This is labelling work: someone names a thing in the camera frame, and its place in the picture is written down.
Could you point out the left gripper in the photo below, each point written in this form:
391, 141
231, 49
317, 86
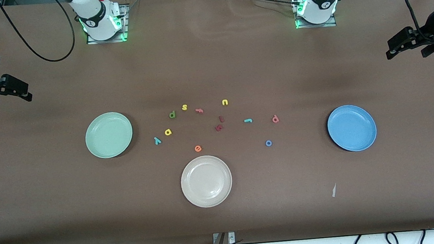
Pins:
430, 33

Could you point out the salmon letter d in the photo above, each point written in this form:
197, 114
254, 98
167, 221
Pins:
275, 119

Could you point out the teal letter y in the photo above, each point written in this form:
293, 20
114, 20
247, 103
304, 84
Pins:
157, 140

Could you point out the green letter p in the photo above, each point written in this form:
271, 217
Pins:
171, 114

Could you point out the yellow letter a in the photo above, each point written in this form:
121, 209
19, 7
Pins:
168, 132

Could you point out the blue letter o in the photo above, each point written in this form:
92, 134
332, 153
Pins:
266, 143

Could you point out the teal letter r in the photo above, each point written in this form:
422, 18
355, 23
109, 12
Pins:
248, 120

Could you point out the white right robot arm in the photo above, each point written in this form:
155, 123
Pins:
99, 19

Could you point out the blue plate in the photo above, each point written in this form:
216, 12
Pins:
351, 128

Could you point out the green plate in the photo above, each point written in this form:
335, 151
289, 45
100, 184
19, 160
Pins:
108, 135

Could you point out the grey tape scrap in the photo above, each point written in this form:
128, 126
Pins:
334, 190

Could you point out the pink letter f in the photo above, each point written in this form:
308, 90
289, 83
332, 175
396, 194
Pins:
199, 110

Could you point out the brown table cover sheet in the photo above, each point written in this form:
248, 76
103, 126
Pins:
211, 58

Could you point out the orange letter e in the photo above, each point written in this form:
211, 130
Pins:
198, 148

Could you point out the dark red letter k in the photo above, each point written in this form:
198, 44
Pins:
218, 127

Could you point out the beige plate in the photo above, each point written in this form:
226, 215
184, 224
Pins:
206, 181

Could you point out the metal table edge bracket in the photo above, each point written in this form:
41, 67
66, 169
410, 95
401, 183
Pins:
230, 238

